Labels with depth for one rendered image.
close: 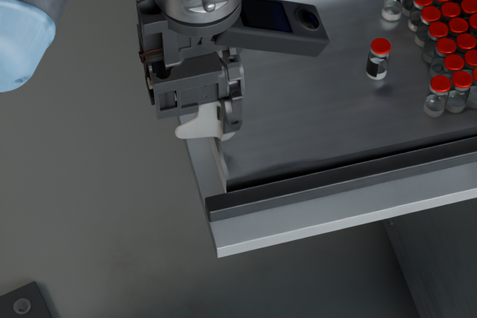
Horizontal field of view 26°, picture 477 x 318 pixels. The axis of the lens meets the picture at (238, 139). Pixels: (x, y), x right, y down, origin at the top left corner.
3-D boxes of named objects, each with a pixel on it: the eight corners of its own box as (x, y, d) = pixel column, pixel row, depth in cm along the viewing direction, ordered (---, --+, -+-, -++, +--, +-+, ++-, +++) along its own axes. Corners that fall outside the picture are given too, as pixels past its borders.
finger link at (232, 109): (212, 107, 99) (210, 50, 92) (230, 103, 99) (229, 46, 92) (224, 146, 97) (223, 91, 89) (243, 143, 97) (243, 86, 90)
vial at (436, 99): (439, 99, 108) (447, 72, 105) (447, 116, 107) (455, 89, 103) (419, 103, 108) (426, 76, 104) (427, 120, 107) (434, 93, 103)
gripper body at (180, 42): (140, 62, 97) (129, -27, 87) (230, 44, 98) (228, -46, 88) (158, 127, 93) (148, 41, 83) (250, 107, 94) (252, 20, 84)
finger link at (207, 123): (173, 146, 102) (167, 90, 95) (231, 133, 103) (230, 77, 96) (180, 172, 101) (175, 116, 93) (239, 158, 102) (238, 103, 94)
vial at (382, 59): (382, 62, 111) (387, 36, 108) (389, 78, 110) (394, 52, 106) (363, 66, 111) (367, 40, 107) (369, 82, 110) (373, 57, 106)
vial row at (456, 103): (409, -13, 117) (415, -42, 113) (468, 111, 107) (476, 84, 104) (391, -9, 117) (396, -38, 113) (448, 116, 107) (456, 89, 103)
